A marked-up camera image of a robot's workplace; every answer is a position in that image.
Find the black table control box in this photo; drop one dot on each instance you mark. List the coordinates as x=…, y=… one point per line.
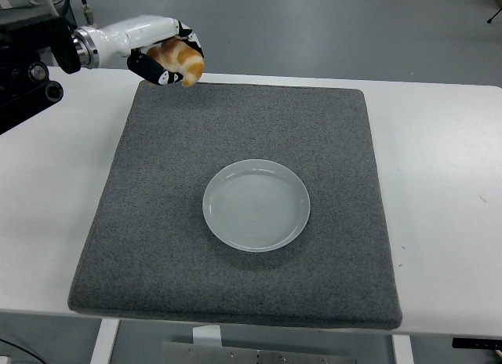
x=476, y=343

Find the white paper label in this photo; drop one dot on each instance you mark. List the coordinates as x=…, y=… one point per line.
x=206, y=335

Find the grey metal plate with screws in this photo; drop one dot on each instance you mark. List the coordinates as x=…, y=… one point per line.
x=259, y=354

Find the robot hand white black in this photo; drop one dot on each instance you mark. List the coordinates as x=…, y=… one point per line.
x=133, y=32

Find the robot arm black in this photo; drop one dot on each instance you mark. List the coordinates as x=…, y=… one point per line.
x=23, y=101

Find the croissant bread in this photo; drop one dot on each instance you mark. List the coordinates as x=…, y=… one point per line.
x=192, y=66

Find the white table leg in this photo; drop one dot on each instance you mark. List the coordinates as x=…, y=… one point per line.
x=104, y=342
x=402, y=350

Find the grey felt mat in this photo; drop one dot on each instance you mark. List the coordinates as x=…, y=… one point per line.
x=243, y=121

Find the round grey plate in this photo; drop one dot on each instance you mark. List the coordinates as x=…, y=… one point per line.
x=255, y=207

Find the black tripod leg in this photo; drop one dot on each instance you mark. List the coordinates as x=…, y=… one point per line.
x=495, y=15

